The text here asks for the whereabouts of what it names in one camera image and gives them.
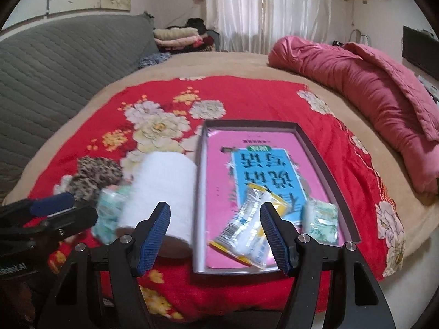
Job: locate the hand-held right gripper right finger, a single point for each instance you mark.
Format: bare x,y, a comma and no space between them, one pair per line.
274,240

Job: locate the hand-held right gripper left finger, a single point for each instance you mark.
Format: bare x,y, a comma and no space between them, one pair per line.
154,240

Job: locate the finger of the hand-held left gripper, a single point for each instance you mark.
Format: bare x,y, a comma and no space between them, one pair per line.
72,217
51,204

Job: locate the yellow and white snack packet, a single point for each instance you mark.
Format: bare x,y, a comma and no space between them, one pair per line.
245,226

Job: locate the green floral tissue packet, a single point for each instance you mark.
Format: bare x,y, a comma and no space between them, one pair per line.
320,221
109,209

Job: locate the white toilet paper roll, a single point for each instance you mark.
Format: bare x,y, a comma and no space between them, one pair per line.
161,192

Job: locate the leopard print scrunchie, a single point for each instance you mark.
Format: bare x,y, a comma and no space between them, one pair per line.
96,174

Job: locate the pink box lid tray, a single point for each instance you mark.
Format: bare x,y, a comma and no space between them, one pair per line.
200,195

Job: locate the pink and blue book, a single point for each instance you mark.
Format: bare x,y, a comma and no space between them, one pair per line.
223,157

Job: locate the grey quilted cushion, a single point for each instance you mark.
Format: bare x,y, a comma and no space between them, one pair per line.
51,75

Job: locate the red floral blanket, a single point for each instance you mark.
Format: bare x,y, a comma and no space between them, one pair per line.
257,99

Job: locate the pink quilt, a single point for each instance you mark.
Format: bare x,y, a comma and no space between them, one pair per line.
343,78

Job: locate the blue patterned cloth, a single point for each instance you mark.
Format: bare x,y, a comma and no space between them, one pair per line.
152,61

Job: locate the folded pink cloth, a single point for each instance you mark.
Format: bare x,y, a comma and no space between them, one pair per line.
178,43

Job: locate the folded cream blanket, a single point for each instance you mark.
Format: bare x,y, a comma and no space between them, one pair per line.
175,33

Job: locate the black garment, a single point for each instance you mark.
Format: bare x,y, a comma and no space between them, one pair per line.
197,24

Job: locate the white sheer curtain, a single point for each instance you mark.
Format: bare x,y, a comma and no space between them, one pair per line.
267,10

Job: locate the black television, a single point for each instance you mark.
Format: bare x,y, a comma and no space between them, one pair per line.
420,51

